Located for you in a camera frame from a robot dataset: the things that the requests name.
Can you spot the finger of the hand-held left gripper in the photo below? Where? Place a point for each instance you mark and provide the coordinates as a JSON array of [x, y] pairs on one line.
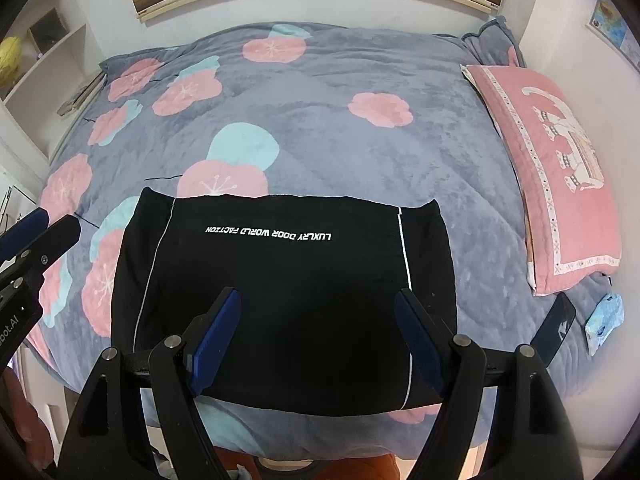
[[27, 230], [50, 245]]

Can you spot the grey pillow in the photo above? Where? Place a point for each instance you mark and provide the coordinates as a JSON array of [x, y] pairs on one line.
[[487, 42]]

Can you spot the black hoodie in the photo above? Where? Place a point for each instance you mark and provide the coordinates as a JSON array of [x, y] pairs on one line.
[[300, 280]]

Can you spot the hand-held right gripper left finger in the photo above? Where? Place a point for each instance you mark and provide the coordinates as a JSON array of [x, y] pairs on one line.
[[215, 345]]

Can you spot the black smartphone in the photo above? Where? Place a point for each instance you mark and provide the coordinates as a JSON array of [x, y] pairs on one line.
[[555, 330]]

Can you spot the flat books beside bed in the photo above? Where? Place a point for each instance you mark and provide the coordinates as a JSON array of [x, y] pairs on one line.
[[82, 95]]

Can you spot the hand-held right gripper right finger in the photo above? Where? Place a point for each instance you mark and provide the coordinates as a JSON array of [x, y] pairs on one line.
[[425, 345]]

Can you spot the pink printed pillow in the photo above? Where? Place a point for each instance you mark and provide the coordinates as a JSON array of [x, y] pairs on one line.
[[550, 170]]

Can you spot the yellow plush toy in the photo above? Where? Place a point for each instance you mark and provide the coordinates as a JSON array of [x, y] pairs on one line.
[[10, 55]]

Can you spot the blue tissue packet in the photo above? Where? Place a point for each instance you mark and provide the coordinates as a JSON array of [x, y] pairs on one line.
[[605, 322]]

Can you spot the white wall shelf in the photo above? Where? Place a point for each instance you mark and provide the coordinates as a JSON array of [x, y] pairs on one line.
[[50, 75]]

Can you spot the wall poster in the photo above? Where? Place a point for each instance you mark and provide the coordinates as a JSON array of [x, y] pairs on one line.
[[612, 25]]

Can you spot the grey floral blanket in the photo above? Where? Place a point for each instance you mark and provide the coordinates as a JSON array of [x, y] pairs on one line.
[[325, 150]]

